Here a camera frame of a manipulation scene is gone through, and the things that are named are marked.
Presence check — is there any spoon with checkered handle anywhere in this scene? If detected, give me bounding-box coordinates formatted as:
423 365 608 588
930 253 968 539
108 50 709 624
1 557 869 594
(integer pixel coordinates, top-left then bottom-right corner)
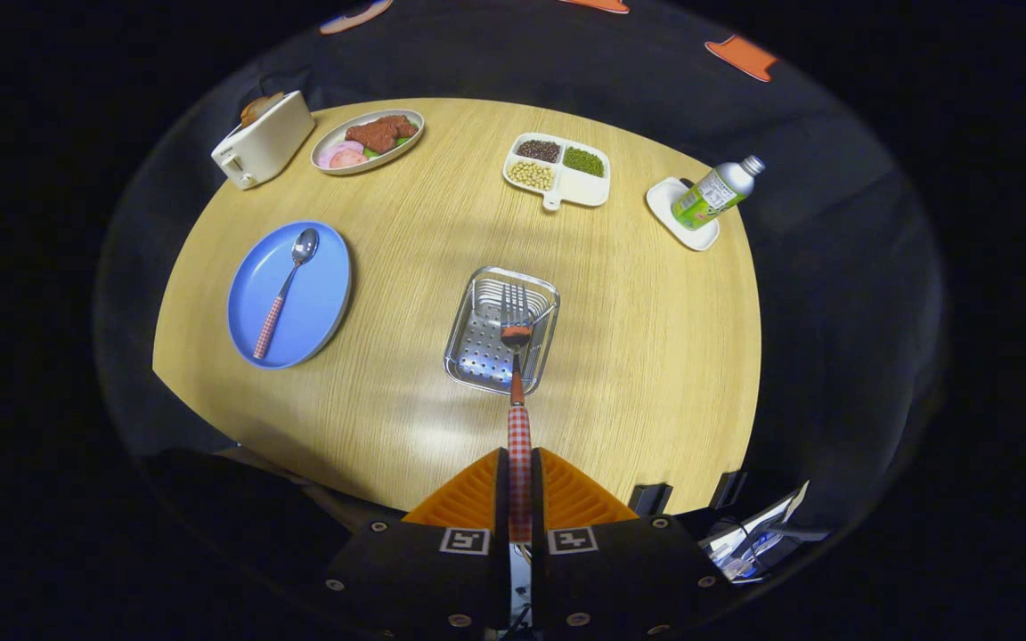
252 228 321 361

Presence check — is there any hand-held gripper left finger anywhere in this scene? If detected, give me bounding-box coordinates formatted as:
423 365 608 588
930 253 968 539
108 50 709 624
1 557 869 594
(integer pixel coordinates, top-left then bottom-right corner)
322 447 514 637

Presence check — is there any green lettuce leaf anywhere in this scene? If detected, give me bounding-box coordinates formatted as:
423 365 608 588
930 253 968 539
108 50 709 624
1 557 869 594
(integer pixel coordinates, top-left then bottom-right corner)
360 130 418 160

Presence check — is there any white oval plate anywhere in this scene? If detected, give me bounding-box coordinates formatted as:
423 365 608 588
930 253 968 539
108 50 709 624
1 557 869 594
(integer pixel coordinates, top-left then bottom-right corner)
310 109 426 176

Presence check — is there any yellow soybeans portion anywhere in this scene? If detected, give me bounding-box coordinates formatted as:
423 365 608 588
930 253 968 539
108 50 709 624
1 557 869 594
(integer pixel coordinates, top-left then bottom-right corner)
508 160 556 191

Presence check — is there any metal wire basket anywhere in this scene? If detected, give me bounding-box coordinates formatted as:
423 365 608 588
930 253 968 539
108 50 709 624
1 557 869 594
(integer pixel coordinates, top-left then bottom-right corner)
443 265 561 396

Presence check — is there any green beans portion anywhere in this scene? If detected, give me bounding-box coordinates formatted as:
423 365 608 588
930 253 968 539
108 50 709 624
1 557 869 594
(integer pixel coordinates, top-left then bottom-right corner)
563 146 607 178

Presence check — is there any green label bottle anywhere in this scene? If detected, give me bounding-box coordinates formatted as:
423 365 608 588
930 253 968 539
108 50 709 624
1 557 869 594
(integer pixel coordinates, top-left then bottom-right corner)
671 154 766 231

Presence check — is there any cream white toaster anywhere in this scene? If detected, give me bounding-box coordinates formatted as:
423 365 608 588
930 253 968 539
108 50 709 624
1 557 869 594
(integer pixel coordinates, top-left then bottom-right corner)
211 90 317 191

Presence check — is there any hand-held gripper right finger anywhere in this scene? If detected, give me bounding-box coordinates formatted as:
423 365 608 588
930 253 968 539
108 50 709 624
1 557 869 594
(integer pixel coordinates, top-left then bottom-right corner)
529 447 741 637

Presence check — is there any blue round plate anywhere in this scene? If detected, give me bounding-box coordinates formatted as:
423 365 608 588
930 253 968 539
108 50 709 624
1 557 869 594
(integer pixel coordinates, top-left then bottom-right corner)
226 220 354 370

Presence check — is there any brown steak piece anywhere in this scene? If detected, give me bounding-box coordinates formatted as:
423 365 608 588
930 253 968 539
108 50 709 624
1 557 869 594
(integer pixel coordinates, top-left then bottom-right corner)
344 115 419 154

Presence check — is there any black table clamp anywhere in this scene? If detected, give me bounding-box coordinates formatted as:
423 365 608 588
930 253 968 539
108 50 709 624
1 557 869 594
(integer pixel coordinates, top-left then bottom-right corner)
711 470 750 510

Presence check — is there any small white square dish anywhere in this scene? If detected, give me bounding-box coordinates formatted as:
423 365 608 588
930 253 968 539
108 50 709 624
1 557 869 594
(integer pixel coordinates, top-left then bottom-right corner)
646 176 721 253

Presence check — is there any white divided dish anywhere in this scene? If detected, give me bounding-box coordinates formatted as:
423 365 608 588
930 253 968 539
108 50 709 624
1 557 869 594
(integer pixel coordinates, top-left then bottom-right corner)
501 132 612 212

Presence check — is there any fork with checkered handle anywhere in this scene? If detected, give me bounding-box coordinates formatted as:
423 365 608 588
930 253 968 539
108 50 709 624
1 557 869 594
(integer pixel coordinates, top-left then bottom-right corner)
500 282 534 544

